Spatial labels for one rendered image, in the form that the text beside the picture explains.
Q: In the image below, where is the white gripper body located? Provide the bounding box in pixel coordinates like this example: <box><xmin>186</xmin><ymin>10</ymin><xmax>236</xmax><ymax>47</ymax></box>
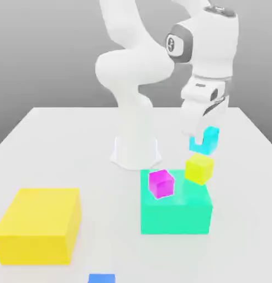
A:
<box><xmin>181</xmin><ymin>95</ymin><xmax>229</xmax><ymax>137</ymax></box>

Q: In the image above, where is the small cyan cube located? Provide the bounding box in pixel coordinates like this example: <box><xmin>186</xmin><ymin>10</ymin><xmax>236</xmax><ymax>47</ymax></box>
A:
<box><xmin>189</xmin><ymin>125</ymin><xmax>220</xmax><ymax>156</ymax></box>

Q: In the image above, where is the small yellow cube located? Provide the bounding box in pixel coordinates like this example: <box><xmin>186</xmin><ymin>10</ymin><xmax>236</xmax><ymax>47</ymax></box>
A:
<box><xmin>184</xmin><ymin>154</ymin><xmax>215</xmax><ymax>186</ymax></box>

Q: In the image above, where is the large yellow box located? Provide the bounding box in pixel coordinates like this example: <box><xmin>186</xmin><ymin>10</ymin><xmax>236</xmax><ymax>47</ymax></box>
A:
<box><xmin>0</xmin><ymin>187</ymin><xmax>82</xmax><ymax>266</ymax></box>

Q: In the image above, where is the small magenta cube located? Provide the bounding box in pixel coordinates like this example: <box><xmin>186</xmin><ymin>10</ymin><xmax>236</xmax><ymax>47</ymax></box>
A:
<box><xmin>148</xmin><ymin>169</ymin><xmax>176</xmax><ymax>200</ymax></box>

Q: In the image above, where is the large green box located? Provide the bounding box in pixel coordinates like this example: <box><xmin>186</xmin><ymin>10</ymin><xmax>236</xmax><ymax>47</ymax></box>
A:
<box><xmin>140</xmin><ymin>169</ymin><xmax>213</xmax><ymax>235</ymax></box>

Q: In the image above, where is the small blue cube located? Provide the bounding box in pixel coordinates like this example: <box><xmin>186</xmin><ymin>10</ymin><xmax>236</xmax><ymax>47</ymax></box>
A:
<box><xmin>87</xmin><ymin>273</ymin><xmax>116</xmax><ymax>283</ymax></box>

